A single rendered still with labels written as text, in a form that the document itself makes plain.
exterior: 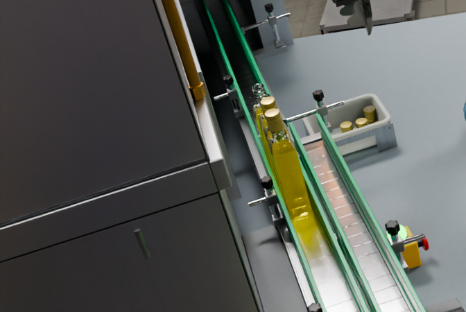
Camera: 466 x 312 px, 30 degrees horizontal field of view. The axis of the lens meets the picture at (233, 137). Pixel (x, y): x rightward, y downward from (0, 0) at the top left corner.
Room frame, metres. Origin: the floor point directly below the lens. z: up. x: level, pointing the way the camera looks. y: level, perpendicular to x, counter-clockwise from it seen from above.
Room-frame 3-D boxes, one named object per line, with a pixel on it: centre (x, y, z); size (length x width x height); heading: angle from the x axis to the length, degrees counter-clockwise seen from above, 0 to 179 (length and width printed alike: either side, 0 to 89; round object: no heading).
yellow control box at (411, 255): (1.53, -0.29, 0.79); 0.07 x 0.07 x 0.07; 1
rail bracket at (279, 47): (2.60, -0.21, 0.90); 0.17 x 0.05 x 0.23; 91
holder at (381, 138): (2.08, -0.29, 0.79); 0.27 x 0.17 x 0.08; 91
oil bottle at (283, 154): (1.67, -0.10, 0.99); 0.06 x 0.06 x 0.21; 1
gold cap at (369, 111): (2.12, -0.40, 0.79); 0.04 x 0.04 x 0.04
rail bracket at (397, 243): (1.36, -0.27, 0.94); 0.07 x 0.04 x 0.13; 91
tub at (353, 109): (2.08, -0.32, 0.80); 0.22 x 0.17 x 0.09; 91
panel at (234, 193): (2.10, 0.04, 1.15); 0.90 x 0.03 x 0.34; 1
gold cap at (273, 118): (1.67, -0.10, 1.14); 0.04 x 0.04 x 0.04
